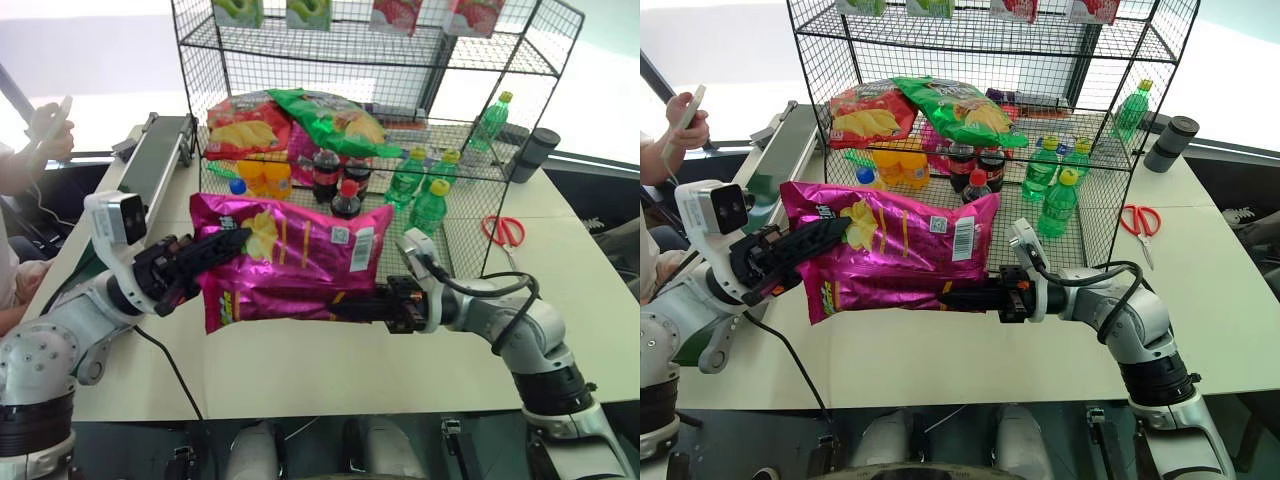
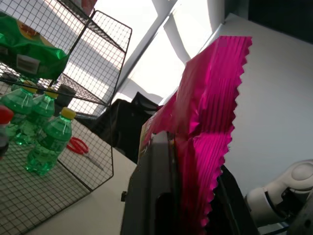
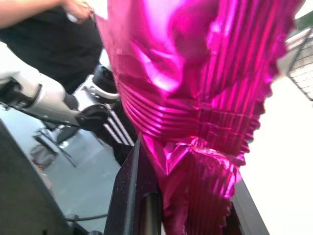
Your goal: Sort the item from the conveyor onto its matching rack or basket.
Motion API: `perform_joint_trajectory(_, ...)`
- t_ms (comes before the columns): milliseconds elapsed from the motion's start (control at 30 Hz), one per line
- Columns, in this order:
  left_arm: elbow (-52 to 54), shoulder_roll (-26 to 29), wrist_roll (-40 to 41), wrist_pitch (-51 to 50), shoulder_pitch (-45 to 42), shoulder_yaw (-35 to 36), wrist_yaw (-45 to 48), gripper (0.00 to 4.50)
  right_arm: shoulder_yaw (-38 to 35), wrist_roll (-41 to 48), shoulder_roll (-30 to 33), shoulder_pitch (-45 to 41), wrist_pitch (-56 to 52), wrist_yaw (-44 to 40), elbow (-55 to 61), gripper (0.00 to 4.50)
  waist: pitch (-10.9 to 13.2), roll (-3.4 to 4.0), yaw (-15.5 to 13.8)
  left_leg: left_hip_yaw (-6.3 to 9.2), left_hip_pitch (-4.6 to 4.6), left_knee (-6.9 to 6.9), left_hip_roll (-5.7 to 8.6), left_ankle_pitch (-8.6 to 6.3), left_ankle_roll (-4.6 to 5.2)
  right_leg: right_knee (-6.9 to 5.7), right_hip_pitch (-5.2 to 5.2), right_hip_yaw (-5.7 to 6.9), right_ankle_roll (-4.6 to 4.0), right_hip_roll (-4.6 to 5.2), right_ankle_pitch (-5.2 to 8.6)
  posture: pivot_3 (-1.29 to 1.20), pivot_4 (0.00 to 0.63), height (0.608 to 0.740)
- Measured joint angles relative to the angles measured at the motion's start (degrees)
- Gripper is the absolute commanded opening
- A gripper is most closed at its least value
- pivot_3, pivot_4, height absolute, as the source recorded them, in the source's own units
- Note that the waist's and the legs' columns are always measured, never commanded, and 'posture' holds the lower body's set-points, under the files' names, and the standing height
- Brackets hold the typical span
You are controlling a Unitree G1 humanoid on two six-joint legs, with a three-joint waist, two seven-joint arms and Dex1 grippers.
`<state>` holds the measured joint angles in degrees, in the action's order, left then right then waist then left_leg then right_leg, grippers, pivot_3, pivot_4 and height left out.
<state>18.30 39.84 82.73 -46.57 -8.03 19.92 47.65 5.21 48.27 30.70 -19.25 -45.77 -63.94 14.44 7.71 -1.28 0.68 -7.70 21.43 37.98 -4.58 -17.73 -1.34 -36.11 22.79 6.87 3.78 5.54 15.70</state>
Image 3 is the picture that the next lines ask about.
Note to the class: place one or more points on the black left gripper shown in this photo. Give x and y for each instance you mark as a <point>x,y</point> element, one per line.
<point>93,117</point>

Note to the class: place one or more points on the magenta foil snack bag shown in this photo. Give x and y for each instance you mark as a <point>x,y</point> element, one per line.
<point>195,85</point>

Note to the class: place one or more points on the black curved housing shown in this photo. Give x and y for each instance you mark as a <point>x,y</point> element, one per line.
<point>22,191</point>

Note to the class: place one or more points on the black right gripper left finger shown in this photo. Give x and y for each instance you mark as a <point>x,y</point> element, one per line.
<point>132,195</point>

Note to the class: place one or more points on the dark metal chair frame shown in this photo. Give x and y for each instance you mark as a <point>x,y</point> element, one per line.
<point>56,144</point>

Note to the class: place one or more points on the person's bare hand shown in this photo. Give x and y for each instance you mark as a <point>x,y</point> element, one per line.
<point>78,8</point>

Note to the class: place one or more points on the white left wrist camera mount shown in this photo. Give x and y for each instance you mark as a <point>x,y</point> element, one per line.
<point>97,91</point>

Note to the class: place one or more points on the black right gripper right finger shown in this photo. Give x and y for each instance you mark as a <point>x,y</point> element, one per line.
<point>247,218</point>

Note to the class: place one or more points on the person in black shirt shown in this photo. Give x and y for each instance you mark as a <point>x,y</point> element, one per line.
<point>53,46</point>

